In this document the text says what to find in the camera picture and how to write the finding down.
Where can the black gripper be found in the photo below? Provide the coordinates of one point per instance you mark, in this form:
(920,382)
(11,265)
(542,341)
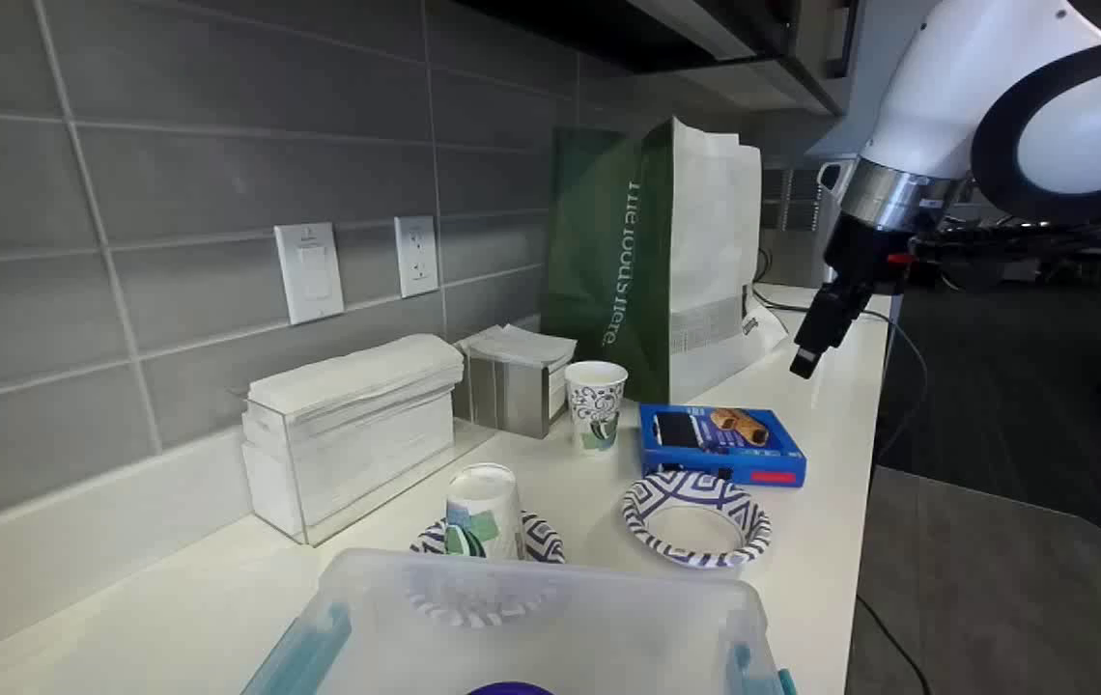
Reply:
(859,273)

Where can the blue patterned paper bowl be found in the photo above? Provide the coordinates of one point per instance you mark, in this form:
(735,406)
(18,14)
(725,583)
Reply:
(698,557)

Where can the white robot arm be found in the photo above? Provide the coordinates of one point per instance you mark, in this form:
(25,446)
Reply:
(960,79)

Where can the blue cardboard box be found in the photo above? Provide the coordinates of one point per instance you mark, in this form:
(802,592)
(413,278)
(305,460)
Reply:
(725,460)

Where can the printed paper cup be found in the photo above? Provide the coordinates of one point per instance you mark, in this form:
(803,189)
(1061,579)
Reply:
(485,504)
(595,406)

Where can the green and white shopping bag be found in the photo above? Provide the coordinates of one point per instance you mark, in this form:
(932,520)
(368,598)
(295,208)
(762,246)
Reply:
(611,246)

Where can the metal napkin holder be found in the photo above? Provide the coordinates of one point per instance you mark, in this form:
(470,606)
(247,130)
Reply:
(511,378)

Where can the dark overhead cabinet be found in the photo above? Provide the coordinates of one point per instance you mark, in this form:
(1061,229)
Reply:
(704,38)

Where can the tipped paper cup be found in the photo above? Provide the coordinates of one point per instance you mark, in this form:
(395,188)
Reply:
(542,543)

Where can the purple object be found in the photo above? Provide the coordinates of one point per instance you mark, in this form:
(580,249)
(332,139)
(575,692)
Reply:
(511,690)

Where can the white napkin dispenser box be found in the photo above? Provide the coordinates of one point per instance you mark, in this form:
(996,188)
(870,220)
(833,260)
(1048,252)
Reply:
(342,424)

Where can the white wall outlet plate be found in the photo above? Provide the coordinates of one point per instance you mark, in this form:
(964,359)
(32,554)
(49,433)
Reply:
(413,256)

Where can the white wall switch plate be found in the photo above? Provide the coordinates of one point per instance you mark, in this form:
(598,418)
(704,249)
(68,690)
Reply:
(311,273)

